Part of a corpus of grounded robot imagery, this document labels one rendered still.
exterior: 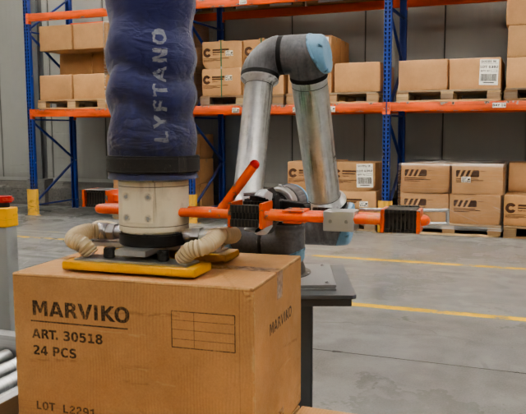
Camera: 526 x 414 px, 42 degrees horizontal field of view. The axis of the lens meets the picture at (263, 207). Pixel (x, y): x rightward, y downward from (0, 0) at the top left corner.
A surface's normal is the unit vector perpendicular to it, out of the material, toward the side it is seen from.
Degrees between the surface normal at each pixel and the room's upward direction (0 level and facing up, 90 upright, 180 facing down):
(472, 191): 88
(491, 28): 90
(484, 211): 90
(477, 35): 90
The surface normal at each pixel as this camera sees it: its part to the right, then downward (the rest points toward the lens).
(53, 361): -0.30, 0.11
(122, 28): -0.44, -0.15
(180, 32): 0.80, -0.16
